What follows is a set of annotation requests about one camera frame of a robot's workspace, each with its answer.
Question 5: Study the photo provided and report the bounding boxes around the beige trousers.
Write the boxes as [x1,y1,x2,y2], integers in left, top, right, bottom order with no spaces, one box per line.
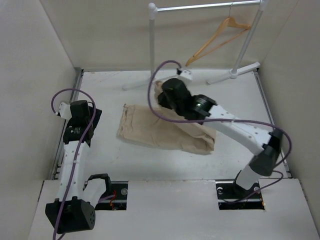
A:
[116,80,217,155]

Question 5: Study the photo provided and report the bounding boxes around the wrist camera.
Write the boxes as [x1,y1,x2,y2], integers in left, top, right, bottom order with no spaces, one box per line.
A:
[55,102,72,120]
[176,68,193,85]

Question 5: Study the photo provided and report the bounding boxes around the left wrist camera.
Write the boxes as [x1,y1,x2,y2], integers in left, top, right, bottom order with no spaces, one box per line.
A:
[55,102,72,120]

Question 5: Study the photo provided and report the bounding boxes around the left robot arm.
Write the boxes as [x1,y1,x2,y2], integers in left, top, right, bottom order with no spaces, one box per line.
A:
[45,100,113,235]

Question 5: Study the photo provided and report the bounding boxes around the wooden clothes hanger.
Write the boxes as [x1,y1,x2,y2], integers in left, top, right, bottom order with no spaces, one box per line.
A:
[185,1,252,67]

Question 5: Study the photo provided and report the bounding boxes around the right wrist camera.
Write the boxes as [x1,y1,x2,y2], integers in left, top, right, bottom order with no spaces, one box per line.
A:
[176,68,193,85]

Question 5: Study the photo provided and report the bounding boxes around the white clothes rack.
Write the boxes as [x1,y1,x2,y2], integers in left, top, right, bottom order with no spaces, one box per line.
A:
[122,0,270,91]

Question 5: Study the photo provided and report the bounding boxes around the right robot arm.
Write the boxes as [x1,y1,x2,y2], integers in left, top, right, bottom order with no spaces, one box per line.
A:
[157,78,284,198]

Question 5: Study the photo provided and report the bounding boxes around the left aluminium frame rail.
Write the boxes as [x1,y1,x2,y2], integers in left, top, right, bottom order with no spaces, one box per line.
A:
[51,66,85,180]

